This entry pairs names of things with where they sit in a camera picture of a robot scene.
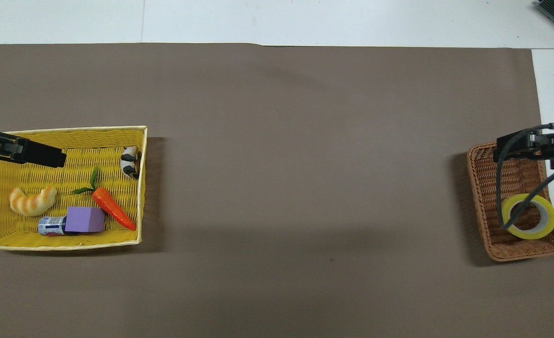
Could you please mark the yellow tape roll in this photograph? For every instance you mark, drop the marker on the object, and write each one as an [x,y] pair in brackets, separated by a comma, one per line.
[547,220]

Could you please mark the yellow woven basket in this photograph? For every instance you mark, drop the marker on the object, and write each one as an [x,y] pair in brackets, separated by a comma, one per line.
[4,234]

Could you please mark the brown wicker basket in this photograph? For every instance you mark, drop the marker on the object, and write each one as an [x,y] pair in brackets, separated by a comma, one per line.
[481,188]

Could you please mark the toy croissant bread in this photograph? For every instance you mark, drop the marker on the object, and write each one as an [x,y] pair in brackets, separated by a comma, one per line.
[30,203]

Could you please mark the small silver can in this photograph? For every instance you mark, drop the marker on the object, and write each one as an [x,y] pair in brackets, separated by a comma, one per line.
[50,226]

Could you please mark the purple block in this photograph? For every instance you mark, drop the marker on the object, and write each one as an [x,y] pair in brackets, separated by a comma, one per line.
[85,219]

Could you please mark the black white toy cow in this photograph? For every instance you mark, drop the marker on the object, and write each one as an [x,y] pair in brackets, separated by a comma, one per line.
[129,162]

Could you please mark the orange toy carrot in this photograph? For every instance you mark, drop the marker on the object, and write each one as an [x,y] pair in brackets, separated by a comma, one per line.
[112,210]

